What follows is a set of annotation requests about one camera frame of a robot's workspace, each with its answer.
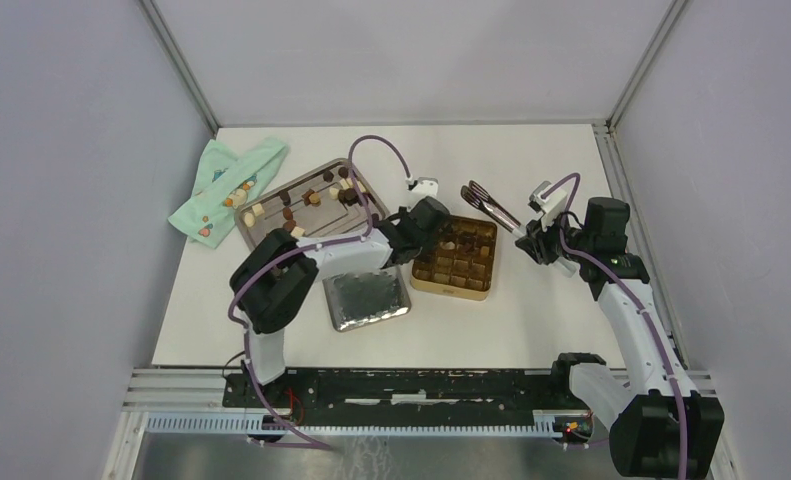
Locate metal serving tongs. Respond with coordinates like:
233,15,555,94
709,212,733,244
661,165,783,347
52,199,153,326
459,180,578,278

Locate green printed cloth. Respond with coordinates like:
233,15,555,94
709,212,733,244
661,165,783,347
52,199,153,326
168,137,290,249

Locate white slotted cable duct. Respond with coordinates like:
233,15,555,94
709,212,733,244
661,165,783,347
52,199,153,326
144,411,557,439

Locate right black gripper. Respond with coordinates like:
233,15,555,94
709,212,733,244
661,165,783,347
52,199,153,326
515,206,594,265

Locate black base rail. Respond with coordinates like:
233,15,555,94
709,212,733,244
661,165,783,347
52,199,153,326
262,368,593,431

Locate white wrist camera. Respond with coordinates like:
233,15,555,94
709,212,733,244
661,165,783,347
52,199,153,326
406,177,439,209
528,181,568,231

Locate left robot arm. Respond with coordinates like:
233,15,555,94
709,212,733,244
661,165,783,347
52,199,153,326
228,197,451,408

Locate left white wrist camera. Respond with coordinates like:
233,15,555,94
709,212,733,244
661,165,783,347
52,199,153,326
406,177,439,209

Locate gold chocolate box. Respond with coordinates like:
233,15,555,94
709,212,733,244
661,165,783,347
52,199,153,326
410,216,498,301

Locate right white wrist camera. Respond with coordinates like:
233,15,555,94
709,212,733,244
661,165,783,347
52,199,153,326
528,181,568,231

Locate small square steel tray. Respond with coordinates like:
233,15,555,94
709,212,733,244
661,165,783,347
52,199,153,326
322,266,412,333

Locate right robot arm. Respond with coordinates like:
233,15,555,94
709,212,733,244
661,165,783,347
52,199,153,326
515,194,725,479

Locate steel tray with rack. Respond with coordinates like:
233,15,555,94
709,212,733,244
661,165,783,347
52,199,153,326
235,158,389,249

